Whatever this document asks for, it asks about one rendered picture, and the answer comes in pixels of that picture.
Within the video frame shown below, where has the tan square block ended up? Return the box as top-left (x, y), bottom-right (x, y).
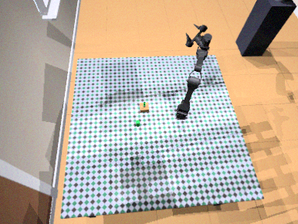
top-left (140, 103), bottom-right (149, 113)

